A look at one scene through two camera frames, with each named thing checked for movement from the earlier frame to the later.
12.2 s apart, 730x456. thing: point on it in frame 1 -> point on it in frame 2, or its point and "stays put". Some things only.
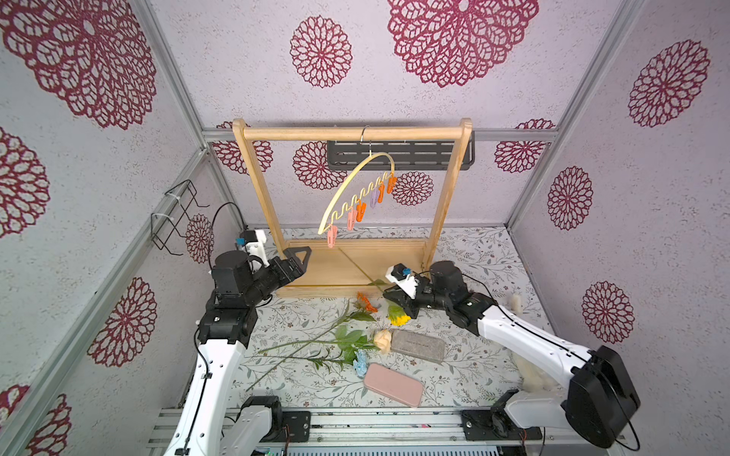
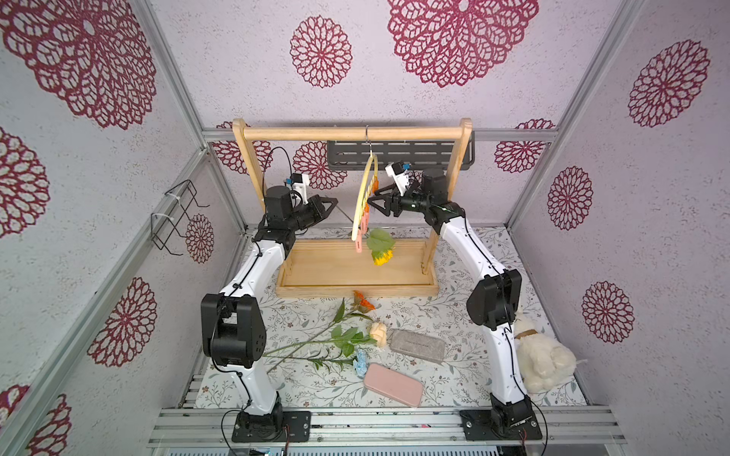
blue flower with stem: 359,361 stays put
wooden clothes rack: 356,266 stays put
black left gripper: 285,275 -> 317,210
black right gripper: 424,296 -> 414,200
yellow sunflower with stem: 396,313 -> 381,245
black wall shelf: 396,154 stays put
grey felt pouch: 418,345 stays put
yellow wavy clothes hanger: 364,189 -> 360,187
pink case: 393,384 stays put
